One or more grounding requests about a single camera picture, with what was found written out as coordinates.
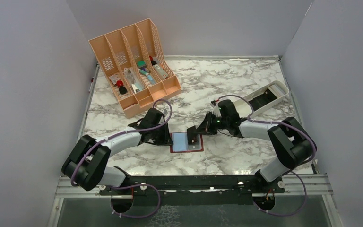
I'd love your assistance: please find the purple cable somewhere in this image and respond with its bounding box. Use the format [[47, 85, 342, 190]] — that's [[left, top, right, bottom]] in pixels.
[[214, 95, 317, 176], [71, 99, 173, 187]]

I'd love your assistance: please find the black mounting base rail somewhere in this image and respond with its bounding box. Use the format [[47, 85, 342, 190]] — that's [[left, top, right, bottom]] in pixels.
[[99, 174, 285, 211]]

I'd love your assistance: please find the white plastic tray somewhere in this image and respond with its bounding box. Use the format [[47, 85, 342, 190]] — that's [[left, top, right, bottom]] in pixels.
[[213, 80, 290, 120]]

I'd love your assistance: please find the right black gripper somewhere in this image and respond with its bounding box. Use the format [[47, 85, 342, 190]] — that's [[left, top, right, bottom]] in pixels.
[[194, 111, 229, 135]]

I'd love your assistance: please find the dark grey credit card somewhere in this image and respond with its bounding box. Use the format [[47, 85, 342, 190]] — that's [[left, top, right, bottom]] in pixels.
[[188, 137, 202, 151]]

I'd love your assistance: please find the clear packaged item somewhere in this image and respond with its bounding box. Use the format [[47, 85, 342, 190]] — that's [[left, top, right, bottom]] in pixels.
[[123, 68, 144, 93]]

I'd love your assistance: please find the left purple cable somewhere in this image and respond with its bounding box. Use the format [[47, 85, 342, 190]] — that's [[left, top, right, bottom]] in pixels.
[[71, 99, 173, 187]]

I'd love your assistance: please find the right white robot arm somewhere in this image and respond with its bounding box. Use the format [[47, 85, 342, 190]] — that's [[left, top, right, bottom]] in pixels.
[[195, 99, 317, 192]]

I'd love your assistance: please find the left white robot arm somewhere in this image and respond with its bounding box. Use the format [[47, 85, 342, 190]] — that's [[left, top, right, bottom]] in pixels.
[[61, 108, 173, 194]]

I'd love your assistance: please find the red round cap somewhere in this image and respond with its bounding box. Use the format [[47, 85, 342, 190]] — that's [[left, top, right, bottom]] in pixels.
[[116, 80, 124, 87]]

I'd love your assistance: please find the black round cap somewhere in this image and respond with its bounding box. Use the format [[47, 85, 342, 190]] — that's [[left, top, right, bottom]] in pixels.
[[119, 86, 128, 95]]

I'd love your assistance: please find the light blue marker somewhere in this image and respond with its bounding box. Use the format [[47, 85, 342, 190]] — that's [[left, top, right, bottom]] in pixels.
[[139, 69, 156, 85]]

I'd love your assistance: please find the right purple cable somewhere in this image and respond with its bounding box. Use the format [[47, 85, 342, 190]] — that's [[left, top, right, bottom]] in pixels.
[[214, 95, 317, 176]]

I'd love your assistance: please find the peach desk file organizer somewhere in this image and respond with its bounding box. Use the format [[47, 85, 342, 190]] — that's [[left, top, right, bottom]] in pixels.
[[88, 18, 182, 118]]

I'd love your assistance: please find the green eraser block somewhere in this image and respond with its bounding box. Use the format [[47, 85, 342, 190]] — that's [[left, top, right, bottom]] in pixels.
[[137, 61, 147, 68]]

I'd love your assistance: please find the red leather card holder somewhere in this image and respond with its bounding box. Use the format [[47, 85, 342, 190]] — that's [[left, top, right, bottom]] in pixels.
[[170, 132, 204, 154]]

